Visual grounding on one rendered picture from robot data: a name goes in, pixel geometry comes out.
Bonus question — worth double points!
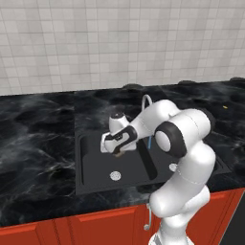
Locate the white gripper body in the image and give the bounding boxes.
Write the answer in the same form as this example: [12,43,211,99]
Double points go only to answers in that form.
[100,125,139,154]

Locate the black double sink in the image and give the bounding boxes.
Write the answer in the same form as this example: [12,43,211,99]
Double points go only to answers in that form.
[75,126,233,196]

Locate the silver arched faucet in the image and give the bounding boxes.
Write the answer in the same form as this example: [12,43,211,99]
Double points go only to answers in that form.
[141,94,154,151]

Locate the red cupboard door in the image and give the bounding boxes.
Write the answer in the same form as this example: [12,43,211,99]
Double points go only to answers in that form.
[188,187,245,245]
[0,221,58,245]
[67,204,151,245]

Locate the silver cupboard handle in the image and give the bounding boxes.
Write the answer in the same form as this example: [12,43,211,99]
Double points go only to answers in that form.
[143,202,154,232]

